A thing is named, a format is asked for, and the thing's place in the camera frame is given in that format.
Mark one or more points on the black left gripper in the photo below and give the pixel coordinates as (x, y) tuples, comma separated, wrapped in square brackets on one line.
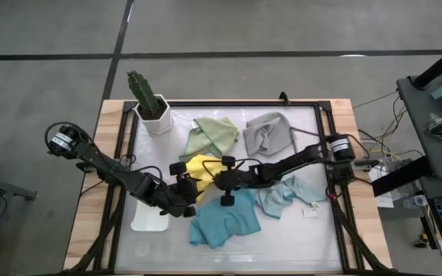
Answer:
[(179, 193)]

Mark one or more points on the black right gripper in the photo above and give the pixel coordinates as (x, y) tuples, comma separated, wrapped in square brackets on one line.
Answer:
[(232, 179)]

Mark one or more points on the yellow microfiber towel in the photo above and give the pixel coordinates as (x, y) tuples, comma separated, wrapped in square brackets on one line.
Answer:
[(198, 168)]

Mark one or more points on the white plastic tray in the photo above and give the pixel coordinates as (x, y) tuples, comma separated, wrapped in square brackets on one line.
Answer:
[(148, 221)]

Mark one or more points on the light blue microfiber towel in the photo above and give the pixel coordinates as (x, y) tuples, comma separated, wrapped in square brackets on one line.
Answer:
[(282, 195)]

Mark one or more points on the grey microfiber towel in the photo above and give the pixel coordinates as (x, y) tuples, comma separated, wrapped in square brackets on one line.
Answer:
[(267, 134)]

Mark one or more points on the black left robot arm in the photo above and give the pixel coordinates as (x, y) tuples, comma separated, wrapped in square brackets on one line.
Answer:
[(102, 161)]

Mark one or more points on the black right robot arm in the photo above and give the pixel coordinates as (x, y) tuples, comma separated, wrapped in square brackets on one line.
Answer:
[(297, 157)]

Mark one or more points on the teal microfiber towel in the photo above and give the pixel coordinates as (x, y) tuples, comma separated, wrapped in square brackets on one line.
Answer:
[(225, 224)]

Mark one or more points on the pale green microfiber towel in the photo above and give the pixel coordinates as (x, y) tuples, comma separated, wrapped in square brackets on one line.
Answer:
[(213, 136)]

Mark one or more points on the small white paper label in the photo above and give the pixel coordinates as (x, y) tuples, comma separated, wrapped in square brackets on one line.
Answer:
[(310, 213)]

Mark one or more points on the green cactus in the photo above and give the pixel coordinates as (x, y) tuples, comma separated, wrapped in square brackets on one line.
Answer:
[(142, 92)]

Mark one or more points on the white paper sheet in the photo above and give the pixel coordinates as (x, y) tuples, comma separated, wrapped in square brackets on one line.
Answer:
[(382, 201)]

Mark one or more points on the grey metal bench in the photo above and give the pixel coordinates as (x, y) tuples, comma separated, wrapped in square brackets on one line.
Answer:
[(6, 188)]

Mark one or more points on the clear plastic bottle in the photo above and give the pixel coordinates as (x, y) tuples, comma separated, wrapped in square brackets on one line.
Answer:
[(416, 201)]

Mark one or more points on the grey workstation cart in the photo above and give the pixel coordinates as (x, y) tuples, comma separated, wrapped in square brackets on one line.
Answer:
[(428, 153)]

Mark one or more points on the yellow and black tool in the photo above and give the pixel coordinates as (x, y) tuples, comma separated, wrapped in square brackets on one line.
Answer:
[(422, 240)]

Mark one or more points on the black slanted pole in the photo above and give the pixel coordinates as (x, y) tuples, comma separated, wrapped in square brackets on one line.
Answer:
[(439, 65)]

